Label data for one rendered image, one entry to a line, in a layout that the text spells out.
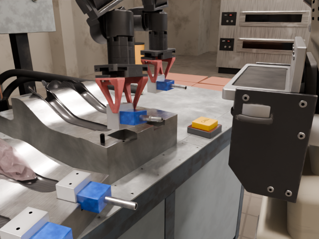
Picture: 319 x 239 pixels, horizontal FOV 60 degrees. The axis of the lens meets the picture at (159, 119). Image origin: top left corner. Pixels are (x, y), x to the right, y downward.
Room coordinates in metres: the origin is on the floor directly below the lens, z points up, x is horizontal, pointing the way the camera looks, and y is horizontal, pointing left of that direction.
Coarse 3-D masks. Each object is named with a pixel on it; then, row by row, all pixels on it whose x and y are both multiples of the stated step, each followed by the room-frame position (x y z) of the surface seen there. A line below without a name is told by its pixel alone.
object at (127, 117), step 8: (120, 104) 0.55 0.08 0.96; (128, 104) 0.57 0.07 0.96; (112, 112) 0.55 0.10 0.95; (120, 112) 0.54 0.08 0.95; (128, 112) 0.53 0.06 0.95; (136, 112) 0.53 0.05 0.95; (144, 112) 0.55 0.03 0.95; (112, 120) 0.55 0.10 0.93; (120, 120) 0.54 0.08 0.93; (128, 120) 0.53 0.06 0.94; (136, 120) 0.53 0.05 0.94; (144, 120) 0.53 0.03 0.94; (152, 120) 0.52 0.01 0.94; (160, 120) 0.50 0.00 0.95; (112, 128) 0.55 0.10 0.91; (120, 128) 0.54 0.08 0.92
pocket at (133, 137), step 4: (116, 132) 0.59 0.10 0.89; (120, 132) 0.60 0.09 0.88; (124, 132) 0.60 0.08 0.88; (128, 132) 0.60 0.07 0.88; (132, 132) 0.59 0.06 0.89; (112, 136) 0.58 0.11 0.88; (116, 136) 0.59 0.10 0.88; (120, 136) 0.60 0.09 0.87; (124, 136) 0.60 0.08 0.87; (128, 136) 0.60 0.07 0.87; (132, 136) 0.59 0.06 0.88; (136, 136) 0.58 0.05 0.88; (124, 140) 0.59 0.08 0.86; (128, 140) 0.59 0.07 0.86; (132, 140) 0.57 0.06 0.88; (124, 144) 0.55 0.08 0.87
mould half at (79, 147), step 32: (32, 96) 0.73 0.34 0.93; (64, 96) 0.76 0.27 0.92; (96, 96) 0.82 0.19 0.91; (0, 128) 0.79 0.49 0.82; (32, 128) 0.67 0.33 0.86; (64, 128) 0.62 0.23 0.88; (128, 128) 0.61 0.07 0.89; (160, 128) 0.65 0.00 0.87; (64, 160) 0.60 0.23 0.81; (96, 160) 0.52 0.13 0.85; (128, 160) 0.55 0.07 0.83
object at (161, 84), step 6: (162, 78) 0.88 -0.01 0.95; (150, 84) 0.86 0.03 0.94; (156, 84) 0.85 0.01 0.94; (162, 84) 0.84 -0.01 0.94; (168, 84) 0.84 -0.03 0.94; (174, 84) 0.83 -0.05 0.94; (150, 90) 0.86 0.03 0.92; (156, 90) 0.85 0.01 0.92; (162, 90) 0.84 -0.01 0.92; (168, 90) 0.84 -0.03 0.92
